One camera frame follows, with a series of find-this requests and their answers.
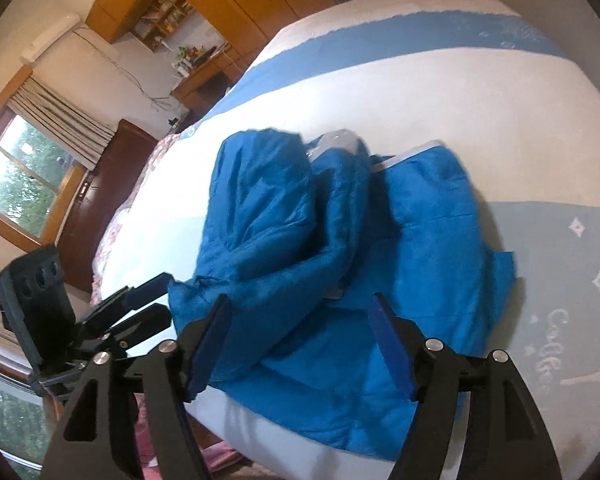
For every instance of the blue padded jacket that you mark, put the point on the blue padded jacket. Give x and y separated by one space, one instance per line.
430 235

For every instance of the wooden desk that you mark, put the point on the wooden desk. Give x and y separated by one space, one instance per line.
205 79

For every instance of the pink bed sheet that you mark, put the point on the pink bed sheet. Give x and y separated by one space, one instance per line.
215 456

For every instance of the striped curtain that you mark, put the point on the striped curtain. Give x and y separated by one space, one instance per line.
65 115

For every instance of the light blue and white blanket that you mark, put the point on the light blue and white blanket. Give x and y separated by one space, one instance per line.
480 100

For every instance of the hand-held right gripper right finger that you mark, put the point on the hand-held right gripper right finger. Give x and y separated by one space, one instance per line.
392 347

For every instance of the dark wooden headboard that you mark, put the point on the dark wooden headboard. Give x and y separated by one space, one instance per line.
110 175

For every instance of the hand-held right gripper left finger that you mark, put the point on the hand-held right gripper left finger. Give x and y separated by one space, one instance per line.
205 347

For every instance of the pink floral quilt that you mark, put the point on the pink floral quilt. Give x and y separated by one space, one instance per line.
111 240

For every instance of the white air conditioner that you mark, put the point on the white air conditioner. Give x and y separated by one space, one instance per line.
50 35

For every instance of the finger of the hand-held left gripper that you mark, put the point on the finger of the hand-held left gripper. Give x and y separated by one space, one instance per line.
150 287
147 320

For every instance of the wooden framed window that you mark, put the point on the wooden framed window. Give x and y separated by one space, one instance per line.
25 180

